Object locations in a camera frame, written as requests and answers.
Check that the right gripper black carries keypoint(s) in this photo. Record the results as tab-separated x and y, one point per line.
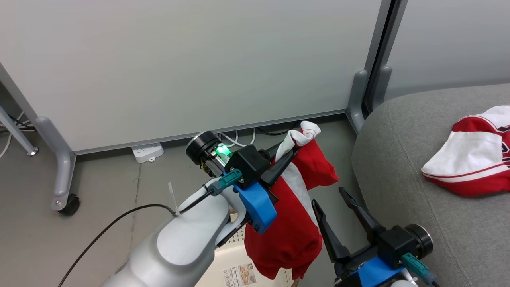
398	241

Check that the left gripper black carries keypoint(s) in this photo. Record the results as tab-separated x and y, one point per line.
249	163

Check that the red garment with white panel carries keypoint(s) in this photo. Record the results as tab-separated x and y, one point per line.
291	231

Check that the white garment with red trim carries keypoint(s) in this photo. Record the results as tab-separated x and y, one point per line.
470	155

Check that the left white grey robot arm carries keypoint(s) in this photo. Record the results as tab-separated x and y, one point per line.
187	243

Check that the grey fabric sofa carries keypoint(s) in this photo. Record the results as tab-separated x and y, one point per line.
398	167

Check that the cream perforated laundry basket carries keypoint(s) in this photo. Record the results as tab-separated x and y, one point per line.
231	259

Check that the white zip tie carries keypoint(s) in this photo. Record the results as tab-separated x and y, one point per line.
172	197

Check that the paper label on basket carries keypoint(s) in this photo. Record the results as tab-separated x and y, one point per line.
239	276

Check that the white power strip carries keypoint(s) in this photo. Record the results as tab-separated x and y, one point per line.
147	152

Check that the large white partition panel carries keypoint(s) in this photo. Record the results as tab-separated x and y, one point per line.
179	59

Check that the narrow white partition panel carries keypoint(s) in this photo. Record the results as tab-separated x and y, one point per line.
446	40

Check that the black caster wheel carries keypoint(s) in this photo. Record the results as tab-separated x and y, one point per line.
71	205

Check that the grey metal table leg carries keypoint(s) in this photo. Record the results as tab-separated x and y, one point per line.
16	133

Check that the left blue camera mount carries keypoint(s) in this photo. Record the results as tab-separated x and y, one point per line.
257	203

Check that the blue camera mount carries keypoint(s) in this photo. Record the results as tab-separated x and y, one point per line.
376	273
257	203

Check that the right blue camera mount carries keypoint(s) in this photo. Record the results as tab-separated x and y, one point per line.
376	273

